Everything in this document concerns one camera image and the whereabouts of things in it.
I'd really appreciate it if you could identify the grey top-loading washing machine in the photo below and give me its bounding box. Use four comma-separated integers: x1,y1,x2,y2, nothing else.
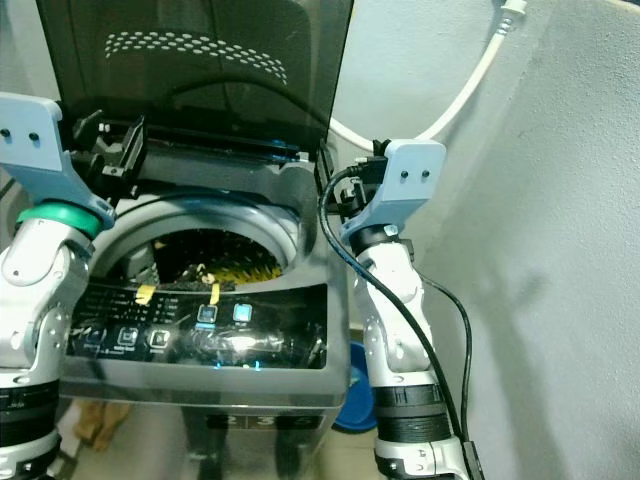
0,150,363,480

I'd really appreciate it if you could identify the dark translucent washer lid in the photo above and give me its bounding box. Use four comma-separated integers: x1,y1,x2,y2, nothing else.
36,0,355,163

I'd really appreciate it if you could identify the perforated steel washer drum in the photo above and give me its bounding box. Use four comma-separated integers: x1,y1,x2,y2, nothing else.
98,227,283,287

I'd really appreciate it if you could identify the glossy black washer control panel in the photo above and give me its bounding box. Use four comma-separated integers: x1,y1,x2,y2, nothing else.
66,282,329,372

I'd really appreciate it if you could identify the blue plastic basin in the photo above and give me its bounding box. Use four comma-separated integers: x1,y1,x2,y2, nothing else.
331,341,377,434

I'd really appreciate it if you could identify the black numbered washer front label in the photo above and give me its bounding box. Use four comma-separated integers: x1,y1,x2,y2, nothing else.
206,412,323,432

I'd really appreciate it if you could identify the pale blue right wrist camera mount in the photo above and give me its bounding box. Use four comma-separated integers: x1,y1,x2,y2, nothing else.
340,139,448,248

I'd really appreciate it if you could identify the pale blue wrist camera mount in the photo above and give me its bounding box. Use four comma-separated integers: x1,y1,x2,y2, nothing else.
340,139,448,248
0,92,114,218

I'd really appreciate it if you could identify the pale blue left wrist camera mount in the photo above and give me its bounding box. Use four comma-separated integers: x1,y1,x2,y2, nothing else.
0,92,114,218

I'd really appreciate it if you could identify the white water hose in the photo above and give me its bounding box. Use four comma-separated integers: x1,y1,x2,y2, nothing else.
328,0,531,154

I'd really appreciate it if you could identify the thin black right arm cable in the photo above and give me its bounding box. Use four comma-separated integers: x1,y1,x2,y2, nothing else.
418,274,475,441

